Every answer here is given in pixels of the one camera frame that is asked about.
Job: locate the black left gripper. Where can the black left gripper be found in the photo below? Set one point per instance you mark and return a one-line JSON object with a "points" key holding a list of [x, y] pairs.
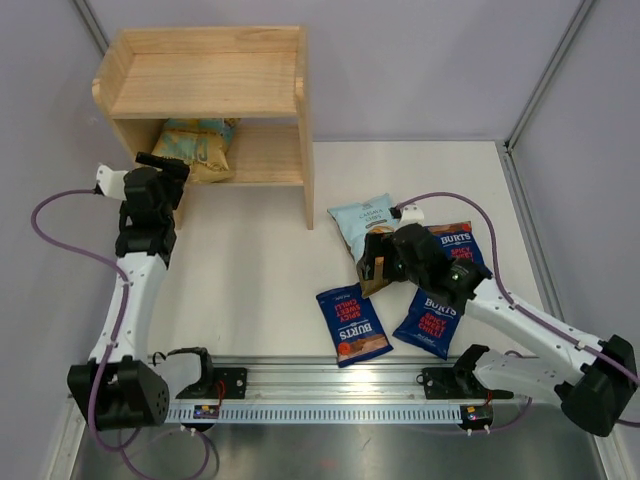
{"points": [[172, 176]]}

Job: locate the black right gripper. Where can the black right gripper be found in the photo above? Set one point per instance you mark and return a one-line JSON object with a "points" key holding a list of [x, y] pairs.
{"points": [[379, 245]]}

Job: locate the light blue cassava chips bag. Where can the light blue cassava chips bag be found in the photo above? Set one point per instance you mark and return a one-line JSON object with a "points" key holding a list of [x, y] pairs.
{"points": [[355, 221]]}

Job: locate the yellow kettle chips bag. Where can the yellow kettle chips bag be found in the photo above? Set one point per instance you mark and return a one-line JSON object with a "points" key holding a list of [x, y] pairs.
{"points": [[202, 144]]}

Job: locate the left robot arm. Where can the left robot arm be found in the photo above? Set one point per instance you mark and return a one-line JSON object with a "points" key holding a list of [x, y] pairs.
{"points": [[117, 388]]}

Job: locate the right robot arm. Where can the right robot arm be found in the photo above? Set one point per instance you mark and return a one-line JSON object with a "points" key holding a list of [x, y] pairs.
{"points": [[590, 379]]}

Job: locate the wooden two-tier shelf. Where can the wooden two-tier shelf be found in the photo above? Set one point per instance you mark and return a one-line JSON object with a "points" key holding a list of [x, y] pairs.
{"points": [[257, 74]]}

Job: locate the blue Burts bag right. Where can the blue Burts bag right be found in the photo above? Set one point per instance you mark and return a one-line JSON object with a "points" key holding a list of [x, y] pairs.
{"points": [[458, 241]]}

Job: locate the blue burts bag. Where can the blue burts bag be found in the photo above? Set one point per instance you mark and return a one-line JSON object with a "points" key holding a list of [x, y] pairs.
{"points": [[355, 329], [458, 241], [428, 325]]}

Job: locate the blue Burts bag middle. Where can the blue Burts bag middle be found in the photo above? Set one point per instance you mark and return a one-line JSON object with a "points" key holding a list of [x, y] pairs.
{"points": [[428, 325]]}

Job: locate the blue Burts bag left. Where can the blue Burts bag left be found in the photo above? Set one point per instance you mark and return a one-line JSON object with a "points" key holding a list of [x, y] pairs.
{"points": [[355, 329]]}

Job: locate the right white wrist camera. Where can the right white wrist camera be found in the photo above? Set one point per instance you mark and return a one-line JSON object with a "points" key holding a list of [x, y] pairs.
{"points": [[407, 214]]}

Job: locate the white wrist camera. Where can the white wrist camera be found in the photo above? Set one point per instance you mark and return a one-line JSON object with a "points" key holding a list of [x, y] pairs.
{"points": [[407, 214], [110, 183]]}

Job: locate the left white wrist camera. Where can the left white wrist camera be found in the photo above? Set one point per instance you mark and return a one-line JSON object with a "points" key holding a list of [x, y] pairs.
{"points": [[110, 183]]}

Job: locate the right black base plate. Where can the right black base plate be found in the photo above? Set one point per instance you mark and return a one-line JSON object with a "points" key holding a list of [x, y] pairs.
{"points": [[449, 383]]}

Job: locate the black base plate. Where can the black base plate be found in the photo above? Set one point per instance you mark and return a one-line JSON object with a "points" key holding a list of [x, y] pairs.
{"points": [[449, 383], [226, 382]]}

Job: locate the aluminium mounting rail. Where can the aluminium mounting rail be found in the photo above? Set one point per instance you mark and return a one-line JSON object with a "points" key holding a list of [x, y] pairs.
{"points": [[313, 379]]}

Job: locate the left aluminium frame post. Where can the left aluminium frame post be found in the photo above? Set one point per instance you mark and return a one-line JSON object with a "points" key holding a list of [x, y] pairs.
{"points": [[92, 25]]}

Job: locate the aluminium frame post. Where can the aluminium frame post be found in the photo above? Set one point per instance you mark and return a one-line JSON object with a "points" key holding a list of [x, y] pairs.
{"points": [[554, 64], [92, 25]]}

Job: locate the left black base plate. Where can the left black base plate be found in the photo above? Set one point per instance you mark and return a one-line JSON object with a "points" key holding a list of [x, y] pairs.
{"points": [[226, 382]]}

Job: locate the white slotted cable duct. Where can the white slotted cable duct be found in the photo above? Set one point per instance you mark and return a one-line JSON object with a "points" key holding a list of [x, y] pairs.
{"points": [[331, 414]]}

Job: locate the right aluminium frame post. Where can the right aluminium frame post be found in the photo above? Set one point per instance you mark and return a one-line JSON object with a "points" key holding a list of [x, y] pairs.
{"points": [[554, 64]]}

